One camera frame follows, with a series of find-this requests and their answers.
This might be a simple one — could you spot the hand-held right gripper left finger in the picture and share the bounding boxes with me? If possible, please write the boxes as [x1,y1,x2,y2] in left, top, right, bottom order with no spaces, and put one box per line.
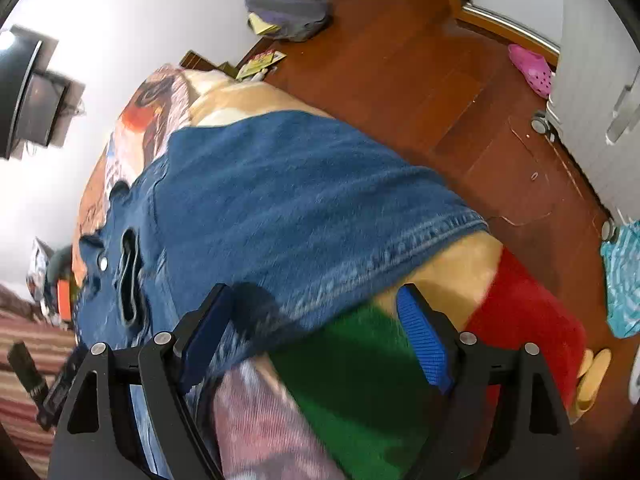
[47,284,236,480]

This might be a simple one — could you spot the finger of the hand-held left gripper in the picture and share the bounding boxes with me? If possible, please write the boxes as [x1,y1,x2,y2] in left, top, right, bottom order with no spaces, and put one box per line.
[39,347,88,431]
[7,341,49,403]

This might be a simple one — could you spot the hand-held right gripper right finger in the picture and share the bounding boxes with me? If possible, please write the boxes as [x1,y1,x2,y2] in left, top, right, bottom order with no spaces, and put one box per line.
[396,282,581,480]

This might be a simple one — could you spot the blue denim jeans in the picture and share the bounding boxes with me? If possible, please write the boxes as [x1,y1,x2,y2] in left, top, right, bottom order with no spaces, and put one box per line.
[74,110,490,480]

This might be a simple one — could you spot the red striped cloth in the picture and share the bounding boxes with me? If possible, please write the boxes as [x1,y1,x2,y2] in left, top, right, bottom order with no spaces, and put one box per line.
[0,282,76,480]

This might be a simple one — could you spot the orange item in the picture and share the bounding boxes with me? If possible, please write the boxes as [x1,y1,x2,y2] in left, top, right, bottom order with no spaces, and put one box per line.
[56,280,72,322]

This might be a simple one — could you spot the grey cloth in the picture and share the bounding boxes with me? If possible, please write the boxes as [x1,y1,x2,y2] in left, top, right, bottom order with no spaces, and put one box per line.
[46,244,75,286]

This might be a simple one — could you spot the yellow slipper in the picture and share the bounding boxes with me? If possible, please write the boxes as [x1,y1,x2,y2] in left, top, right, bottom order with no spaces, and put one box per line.
[570,347,613,423]

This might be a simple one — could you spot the teal striped cloth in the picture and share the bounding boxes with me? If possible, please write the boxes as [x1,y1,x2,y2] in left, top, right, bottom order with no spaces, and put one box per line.
[600,224,640,339]

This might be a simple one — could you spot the printed blanket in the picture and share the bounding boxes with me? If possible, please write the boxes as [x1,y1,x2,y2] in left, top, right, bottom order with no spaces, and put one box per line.
[72,62,588,480]

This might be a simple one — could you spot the colourful booklet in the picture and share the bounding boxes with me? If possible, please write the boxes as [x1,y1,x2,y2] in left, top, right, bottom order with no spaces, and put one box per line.
[235,50,287,81]

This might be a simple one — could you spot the pink clog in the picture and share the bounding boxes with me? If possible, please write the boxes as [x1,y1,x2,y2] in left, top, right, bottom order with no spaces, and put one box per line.
[507,43,553,100]

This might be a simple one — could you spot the yellow paper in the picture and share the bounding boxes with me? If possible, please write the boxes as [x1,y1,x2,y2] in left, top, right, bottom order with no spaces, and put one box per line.
[248,12,281,37]

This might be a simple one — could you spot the white wheeled cabinet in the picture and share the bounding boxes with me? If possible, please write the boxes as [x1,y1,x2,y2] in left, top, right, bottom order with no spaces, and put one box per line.
[530,0,640,241]

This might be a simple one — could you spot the grey purple bag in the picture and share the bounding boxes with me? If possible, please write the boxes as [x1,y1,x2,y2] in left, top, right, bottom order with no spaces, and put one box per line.
[244,0,332,43]

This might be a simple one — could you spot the wall-mounted black monitor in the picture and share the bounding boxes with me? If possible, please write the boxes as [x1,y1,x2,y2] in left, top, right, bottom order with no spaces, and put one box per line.
[0,25,87,161]

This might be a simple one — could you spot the wooden bed frame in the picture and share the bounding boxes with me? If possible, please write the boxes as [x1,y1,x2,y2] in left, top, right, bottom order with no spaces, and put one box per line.
[179,50,238,78]

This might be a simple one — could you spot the wooden door frame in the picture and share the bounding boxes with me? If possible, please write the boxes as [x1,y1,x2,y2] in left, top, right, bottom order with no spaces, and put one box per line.
[435,0,561,61]

